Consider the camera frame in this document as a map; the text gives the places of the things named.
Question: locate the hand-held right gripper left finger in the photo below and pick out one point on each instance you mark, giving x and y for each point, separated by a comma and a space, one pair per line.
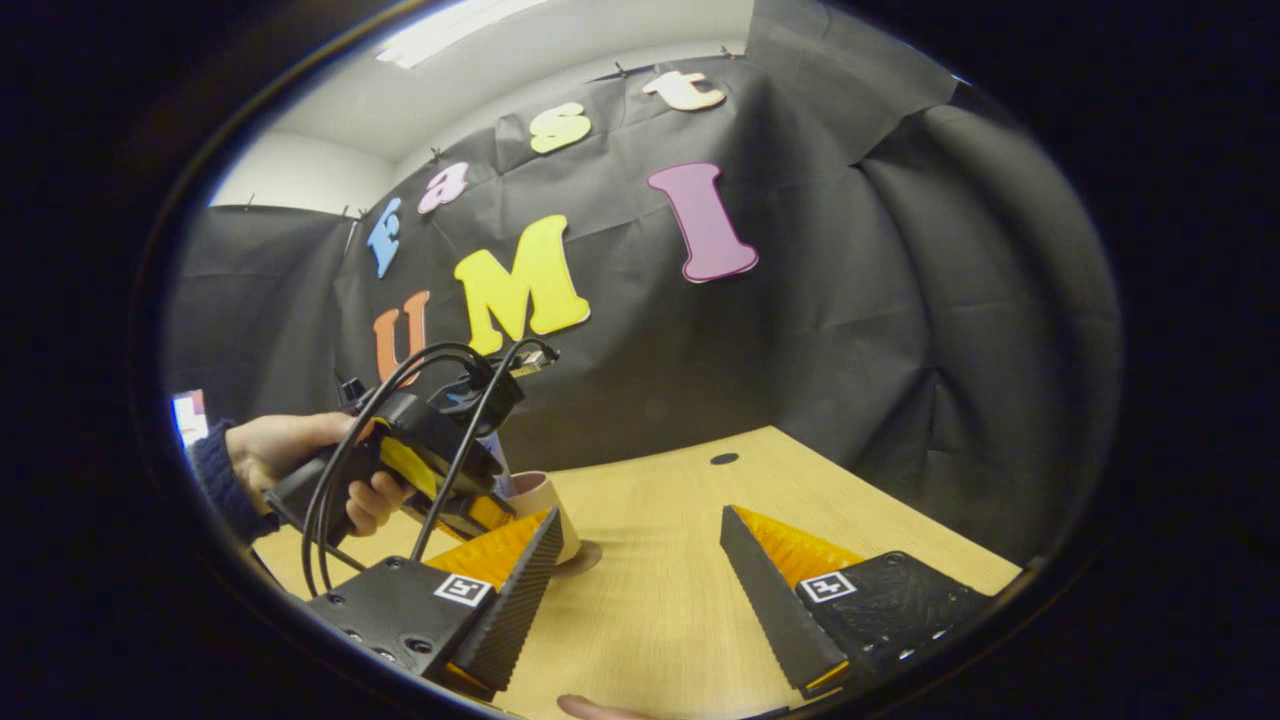
520, 600

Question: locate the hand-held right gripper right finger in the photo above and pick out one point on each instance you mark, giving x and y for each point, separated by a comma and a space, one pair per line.
765, 600

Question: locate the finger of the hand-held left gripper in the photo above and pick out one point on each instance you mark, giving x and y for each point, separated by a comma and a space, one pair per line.
490, 512

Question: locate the beige cup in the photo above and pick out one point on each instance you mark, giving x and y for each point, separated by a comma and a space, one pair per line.
545, 500

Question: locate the brown round coaster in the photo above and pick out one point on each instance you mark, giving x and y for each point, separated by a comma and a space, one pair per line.
588, 558

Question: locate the wooden desktop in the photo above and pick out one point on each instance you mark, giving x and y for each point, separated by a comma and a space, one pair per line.
660, 620

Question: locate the black backdrop cloth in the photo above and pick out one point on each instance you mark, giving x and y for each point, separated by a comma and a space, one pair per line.
800, 380

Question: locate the computer monitor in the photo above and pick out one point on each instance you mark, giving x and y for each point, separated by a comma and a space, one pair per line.
190, 418

